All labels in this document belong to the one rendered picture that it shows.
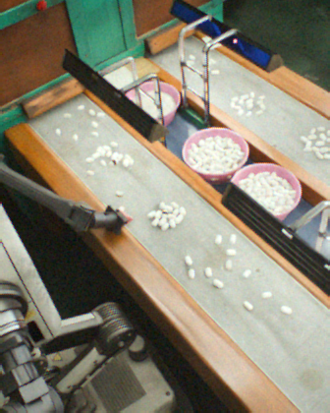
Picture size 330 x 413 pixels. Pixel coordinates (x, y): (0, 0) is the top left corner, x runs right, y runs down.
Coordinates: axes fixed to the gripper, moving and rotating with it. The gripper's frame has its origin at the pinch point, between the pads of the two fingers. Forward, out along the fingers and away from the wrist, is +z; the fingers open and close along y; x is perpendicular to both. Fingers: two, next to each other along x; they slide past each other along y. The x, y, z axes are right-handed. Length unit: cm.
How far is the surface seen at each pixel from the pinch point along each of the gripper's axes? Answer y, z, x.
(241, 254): -37.1, 17.3, -11.8
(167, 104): 45, 43, -31
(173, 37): 74, 58, -56
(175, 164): 10.1, 22.3, -19.2
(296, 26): 123, 227, -89
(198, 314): -46.2, -5.1, 3.3
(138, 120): 9.8, -8.3, -35.3
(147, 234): -8.6, 2.3, 0.6
